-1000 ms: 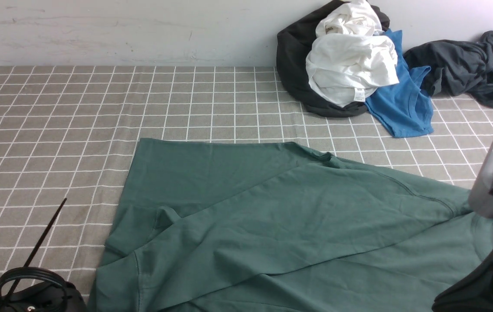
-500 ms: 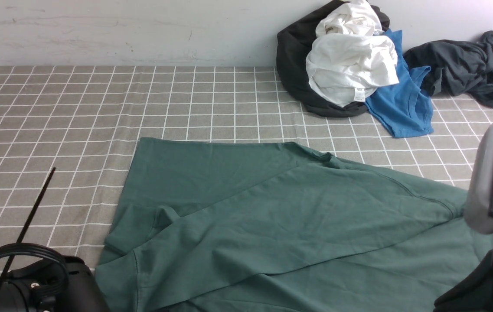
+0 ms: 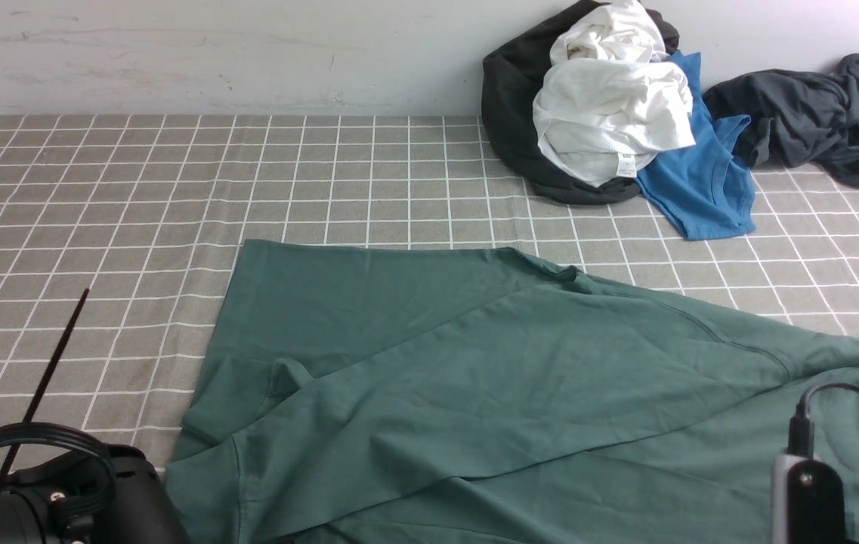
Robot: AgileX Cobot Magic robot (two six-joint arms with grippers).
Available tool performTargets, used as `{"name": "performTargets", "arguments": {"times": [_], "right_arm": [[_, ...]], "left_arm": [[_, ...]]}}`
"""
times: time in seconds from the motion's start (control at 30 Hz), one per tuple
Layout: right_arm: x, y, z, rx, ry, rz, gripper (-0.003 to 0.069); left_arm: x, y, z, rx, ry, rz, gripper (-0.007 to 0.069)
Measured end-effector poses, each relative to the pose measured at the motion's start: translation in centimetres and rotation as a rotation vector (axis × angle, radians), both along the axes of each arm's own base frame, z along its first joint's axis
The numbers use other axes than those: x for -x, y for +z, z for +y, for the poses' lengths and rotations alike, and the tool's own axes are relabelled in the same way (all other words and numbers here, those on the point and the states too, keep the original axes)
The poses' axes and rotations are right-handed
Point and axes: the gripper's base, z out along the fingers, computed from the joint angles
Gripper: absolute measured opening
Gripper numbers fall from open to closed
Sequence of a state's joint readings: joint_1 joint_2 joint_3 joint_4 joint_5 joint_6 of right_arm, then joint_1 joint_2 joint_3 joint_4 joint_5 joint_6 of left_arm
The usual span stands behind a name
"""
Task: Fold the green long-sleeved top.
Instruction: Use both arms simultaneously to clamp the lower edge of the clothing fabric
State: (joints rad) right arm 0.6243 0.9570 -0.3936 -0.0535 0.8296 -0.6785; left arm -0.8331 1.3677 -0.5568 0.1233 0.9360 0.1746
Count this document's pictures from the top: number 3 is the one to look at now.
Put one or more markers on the green long-sleeve top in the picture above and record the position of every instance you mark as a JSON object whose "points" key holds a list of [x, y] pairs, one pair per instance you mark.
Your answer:
{"points": [[483, 396]]}

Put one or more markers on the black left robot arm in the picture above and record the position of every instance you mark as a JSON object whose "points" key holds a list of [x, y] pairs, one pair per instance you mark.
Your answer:
{"points": [[78, 498]]}

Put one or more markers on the blue t-shirt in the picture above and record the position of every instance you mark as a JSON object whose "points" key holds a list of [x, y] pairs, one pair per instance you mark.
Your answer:
{"points": [[704, 190]]}

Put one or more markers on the dark grey crumpled garment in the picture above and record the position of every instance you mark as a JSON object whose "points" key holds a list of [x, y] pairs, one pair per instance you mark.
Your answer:
{"points": [[796, 118]]}

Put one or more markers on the white crumpled shirt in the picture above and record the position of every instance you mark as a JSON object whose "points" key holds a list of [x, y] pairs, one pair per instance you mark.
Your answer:
{"points": [[611, 100]]}

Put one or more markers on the black garment in pile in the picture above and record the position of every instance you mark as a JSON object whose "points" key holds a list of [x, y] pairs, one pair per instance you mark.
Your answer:
{"points": [[513, 75]]}

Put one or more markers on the grey checked tablecloth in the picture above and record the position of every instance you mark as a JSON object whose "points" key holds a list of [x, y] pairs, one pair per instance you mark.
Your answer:
{"points": [[147, 212]]}

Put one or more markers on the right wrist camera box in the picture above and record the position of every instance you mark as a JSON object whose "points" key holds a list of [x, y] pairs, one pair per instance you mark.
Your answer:
{"points": [[807, 502]]}

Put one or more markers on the black cable tie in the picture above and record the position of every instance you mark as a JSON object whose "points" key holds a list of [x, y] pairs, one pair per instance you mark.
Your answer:
{"points": [[44, 381]]}

